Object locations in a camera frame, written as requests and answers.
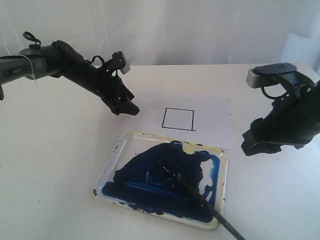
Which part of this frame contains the white paper with black square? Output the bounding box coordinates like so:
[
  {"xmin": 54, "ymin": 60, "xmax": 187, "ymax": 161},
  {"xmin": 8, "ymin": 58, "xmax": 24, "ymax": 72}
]
[{"xmin": 132, "ymin": 96, "xmax": 233, "ymax": 149}]

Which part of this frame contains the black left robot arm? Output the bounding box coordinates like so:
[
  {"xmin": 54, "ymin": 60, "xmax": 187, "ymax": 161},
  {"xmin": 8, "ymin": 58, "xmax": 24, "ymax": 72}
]
[{"xmin": 0, "ymin": 31, "xmax": 140, "ymax": 116}]

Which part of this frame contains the white curtain backdrop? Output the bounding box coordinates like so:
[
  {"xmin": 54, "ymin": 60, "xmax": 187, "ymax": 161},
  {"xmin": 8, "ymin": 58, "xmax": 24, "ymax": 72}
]
[{"xmin": 0, "ymin": 0, "xmax": 320, "ymax": 67}]

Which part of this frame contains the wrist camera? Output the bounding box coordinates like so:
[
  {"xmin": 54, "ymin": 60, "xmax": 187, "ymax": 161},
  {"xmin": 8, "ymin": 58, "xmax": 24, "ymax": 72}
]
[
  {"xmin": 103, "ymin": 51, "xmax": 131, "ymax": 75},
  {"xmin": 246, "ymin": 62, "xmax": 297, "ymax": 89}
]

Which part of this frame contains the black paintbrush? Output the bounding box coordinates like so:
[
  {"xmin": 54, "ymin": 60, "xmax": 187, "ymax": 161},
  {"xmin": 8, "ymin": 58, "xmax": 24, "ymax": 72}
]
[{"xmin": 158, "ymin": 161, "xmax": 245, "ymax": 240}]

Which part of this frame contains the white paint tray blue paint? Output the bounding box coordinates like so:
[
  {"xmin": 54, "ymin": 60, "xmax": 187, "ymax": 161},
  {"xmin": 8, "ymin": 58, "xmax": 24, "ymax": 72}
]
[{"xmin": 93, "ymin": 131, "xmax": 228, "ymax": 230}]

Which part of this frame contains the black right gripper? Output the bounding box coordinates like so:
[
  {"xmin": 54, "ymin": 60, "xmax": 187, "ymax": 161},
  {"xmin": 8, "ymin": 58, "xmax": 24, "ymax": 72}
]
[{"xmin": 241, "ymin": 74, "xmax": 320, "ymax": 156}]

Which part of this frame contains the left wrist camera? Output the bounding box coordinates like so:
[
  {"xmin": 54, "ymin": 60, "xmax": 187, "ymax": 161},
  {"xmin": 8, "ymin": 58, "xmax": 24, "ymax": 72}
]
[{"xmin": 103, "ymin": 51, "xmax": 131, "ymax": 75}]

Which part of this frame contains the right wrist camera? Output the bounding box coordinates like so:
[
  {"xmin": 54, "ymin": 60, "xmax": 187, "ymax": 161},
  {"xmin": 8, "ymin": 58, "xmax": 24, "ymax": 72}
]
[{"xmin": 246, "ymin": 62, "xmax": 297, "ymax": 89}]

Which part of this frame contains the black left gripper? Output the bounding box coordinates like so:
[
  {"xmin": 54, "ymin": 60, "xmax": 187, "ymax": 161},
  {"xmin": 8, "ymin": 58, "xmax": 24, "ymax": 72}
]
[{"xmin": 62, "ymin": 55, "xmax": 140, "ymax": 116}]

